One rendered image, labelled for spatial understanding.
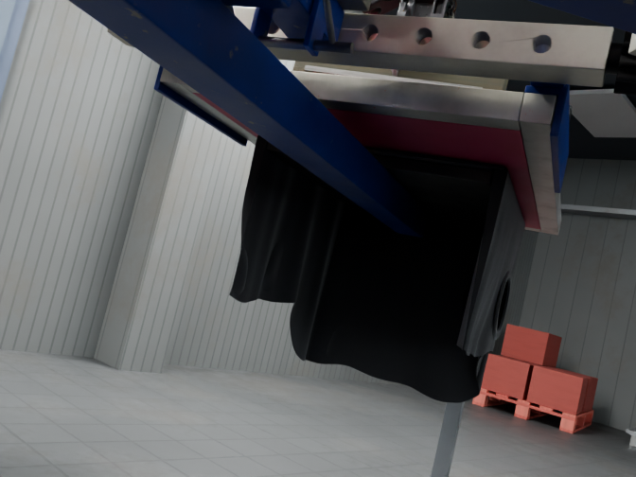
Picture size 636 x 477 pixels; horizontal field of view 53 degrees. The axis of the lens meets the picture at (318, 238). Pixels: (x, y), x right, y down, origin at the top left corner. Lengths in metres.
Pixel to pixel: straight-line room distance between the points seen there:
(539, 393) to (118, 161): 4.32
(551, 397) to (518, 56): 5.76
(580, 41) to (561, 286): 7.75
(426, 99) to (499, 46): 0.13
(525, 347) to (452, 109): 6.37
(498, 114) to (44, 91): 3.21
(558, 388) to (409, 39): 5.75
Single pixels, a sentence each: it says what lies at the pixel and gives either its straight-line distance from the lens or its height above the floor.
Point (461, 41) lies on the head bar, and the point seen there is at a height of 1.01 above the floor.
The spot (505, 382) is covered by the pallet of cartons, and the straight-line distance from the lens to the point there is 6.53.
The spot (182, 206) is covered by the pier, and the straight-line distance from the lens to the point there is 3.92.
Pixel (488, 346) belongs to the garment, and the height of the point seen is 0.67.
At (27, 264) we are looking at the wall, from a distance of 3.83.
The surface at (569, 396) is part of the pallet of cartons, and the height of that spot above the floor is 0.32.
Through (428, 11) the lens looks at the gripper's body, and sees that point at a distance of 1.17.
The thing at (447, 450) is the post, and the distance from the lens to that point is 1.77.
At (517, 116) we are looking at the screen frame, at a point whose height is 0.96.
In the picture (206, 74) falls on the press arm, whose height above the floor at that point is 0.86.
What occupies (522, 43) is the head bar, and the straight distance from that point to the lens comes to 0.78.
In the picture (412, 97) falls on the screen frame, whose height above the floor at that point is 0.97.
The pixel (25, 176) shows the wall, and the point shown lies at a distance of 3.78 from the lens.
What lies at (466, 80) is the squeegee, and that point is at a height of 1.09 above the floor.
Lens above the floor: 0.69
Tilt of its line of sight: 5 degrees up
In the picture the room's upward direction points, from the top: 14 degrees clockwise
